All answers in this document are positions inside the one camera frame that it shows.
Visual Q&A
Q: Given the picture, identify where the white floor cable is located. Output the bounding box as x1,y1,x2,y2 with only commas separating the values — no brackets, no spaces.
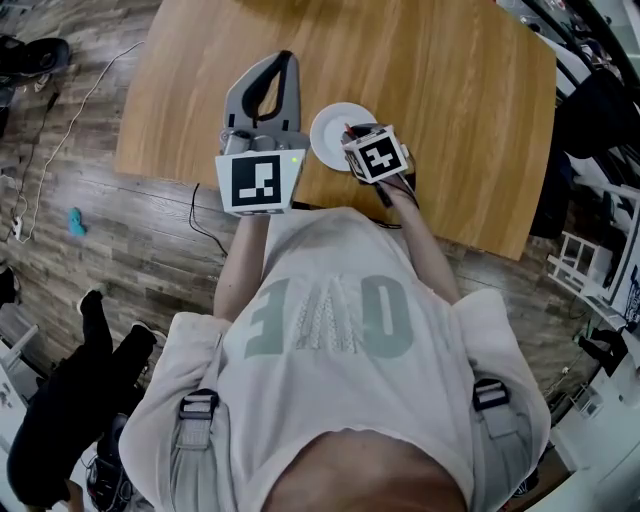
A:
8,39,147,246

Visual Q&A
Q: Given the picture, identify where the person's right forearm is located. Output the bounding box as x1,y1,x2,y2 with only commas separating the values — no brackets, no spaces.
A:
387,192,462,305

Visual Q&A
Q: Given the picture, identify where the grey harness strap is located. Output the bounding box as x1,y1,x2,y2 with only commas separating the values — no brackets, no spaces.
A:
171,387,222,512
471,377,532,481

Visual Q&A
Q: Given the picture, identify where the white wire rack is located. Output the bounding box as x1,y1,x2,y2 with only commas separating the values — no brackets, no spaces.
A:
546,228,617,297

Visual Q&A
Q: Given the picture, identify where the black office chair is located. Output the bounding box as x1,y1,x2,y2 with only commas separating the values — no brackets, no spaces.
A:
0,35,72,92
528,68,640,241

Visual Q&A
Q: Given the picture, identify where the white round plate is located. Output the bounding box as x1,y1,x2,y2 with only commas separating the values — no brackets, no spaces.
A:
309,101,380,172

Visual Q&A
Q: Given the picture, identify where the person's left forearm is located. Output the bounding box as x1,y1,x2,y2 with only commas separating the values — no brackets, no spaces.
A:
213,214,274,322

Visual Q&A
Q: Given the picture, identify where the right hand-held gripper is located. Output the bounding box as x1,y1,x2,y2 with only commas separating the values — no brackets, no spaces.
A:
341,121,417,207

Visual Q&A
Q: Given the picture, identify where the person's face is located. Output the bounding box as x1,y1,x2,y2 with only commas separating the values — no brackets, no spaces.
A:
259,428,474,512

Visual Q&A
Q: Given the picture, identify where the person's white printed T-shirt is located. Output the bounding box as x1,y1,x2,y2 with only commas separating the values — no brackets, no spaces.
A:
118,206,552,512

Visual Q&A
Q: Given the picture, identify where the black floor cable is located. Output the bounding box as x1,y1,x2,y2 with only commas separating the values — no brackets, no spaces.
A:
188,182,229,257

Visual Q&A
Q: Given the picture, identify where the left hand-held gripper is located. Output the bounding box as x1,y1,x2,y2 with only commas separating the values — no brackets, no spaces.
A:
214,49,309,219

